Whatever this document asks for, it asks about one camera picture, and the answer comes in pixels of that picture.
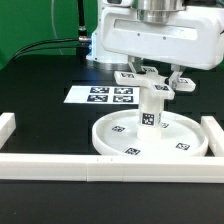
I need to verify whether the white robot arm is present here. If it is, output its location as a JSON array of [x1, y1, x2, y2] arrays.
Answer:
[[101, 0, 224, 70]]

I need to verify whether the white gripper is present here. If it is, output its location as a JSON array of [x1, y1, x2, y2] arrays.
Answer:
[[101, 6, 224, 90]]

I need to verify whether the white left fence bar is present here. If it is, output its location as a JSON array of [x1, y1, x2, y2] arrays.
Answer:
[[0, 113, 16, 149]]

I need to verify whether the white cross-shaped table base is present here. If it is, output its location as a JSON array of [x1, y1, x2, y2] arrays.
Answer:
[[114, 67, 196, 100]]

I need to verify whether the black vertical pole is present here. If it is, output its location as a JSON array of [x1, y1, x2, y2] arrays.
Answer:
[[77, 0, 87, 36]]

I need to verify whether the thin white cable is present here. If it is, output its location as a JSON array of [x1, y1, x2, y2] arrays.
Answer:
[[50, 0, 64, 56]]

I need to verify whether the white right fence bar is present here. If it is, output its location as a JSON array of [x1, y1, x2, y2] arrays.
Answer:
[[201, 116, 224, 157]]

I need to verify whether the black cable bundle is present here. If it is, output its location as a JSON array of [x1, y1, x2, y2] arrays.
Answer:
[[9, 37, 93, 63]]

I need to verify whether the white front fence bar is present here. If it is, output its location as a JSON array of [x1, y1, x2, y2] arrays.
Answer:
[[0, 153, 224, 183]]

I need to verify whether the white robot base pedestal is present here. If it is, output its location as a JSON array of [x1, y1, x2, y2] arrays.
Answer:
[[86, 0, 128, 70]]

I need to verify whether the white round table top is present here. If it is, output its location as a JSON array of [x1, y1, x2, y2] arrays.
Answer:
[[92, 109, 208, 158]]

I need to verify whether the fiducial marker sheet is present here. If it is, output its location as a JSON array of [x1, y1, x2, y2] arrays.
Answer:
[[64, 86, 139, 104]]

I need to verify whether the white fence bar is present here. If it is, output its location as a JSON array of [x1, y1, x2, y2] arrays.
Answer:
[[201, 116, 224, 157], [0, 153, 224, 183], [0, 113, 16, 149]]

